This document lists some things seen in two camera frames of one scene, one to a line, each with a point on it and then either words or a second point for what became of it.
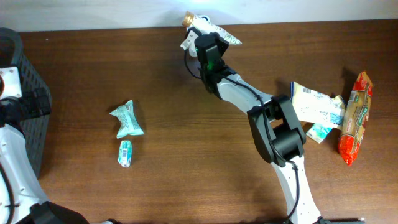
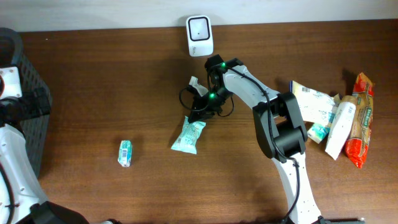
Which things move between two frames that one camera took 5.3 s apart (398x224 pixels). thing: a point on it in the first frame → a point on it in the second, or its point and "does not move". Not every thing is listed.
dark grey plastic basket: (35, 129) does not move
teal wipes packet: (129, 124) → (187, 141)
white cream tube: (204, 23) → (341, 126)
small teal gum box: (124, 157) does not move
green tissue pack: (318, 132) does not move
